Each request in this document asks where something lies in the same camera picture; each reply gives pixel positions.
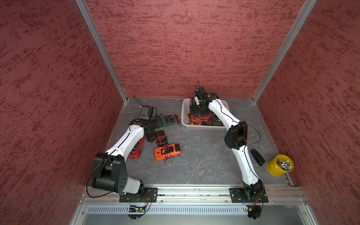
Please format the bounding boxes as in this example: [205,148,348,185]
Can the red multimeter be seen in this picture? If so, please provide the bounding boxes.
[191,97,203,125]

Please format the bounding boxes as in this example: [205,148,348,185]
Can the dark green multimeter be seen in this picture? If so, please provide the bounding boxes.
[211,115,223,127]
[158,114,180,129]

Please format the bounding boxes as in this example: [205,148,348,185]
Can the orange Victor multimeter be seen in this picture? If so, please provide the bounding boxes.
[202,113,213,126]

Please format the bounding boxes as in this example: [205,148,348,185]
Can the red clamp meter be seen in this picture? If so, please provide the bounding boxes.
[128,137,145,159]

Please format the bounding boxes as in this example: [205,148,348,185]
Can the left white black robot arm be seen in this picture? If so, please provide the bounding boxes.
[89,117,158,194]

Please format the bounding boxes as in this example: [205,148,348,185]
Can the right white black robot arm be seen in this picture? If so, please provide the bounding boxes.
[195,93,264,201]

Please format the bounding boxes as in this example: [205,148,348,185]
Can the dark green multimeter top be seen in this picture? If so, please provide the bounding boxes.
[158,114,180,129]

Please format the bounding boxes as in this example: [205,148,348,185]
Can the white plastic basket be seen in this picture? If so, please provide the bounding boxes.
[181,98,226,131]

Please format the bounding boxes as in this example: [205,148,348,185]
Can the small black multimeter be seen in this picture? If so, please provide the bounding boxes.
[156,130,168,147]

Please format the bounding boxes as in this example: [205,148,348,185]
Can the orange multimeter lying sideways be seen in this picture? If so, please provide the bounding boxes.
[154,143,182,161]

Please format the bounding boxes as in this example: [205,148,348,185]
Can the black small device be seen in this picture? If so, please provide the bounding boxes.
[145,131,158,143]

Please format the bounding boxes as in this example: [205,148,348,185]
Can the black remote-like device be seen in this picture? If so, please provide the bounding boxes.
[250,149,265,167]

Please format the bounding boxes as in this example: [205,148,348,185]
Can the yellow cup with batteries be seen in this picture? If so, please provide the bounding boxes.
[266,155,294,177]

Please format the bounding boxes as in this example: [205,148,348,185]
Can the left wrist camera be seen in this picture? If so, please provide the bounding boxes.
[138,105,158,120]

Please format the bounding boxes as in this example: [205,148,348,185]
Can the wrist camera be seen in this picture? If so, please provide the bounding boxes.
[138,105,158,120]
[195,87,209,102]

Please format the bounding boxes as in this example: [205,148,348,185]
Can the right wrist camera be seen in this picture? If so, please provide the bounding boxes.
[195,87,209,102]

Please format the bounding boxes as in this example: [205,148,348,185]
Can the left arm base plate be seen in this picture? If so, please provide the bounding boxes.
[119,187,158,203]

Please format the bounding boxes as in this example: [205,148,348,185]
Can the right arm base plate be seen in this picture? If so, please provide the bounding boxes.
[229,188,269,203]

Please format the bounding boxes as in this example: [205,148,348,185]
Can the aluminium front rail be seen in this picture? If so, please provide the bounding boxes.
[79,184,309,206]

